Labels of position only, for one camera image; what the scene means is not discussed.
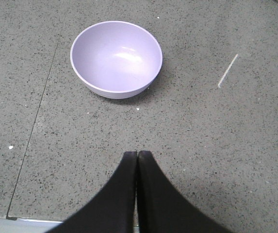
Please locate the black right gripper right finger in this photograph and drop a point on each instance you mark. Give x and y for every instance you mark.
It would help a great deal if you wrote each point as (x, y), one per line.
(162, 209)

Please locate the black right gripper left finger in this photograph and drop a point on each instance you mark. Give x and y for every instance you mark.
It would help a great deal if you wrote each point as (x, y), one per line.
(111, 210)

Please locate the purple plastic bowl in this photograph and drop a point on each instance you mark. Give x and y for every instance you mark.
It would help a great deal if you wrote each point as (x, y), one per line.
(116, 59)

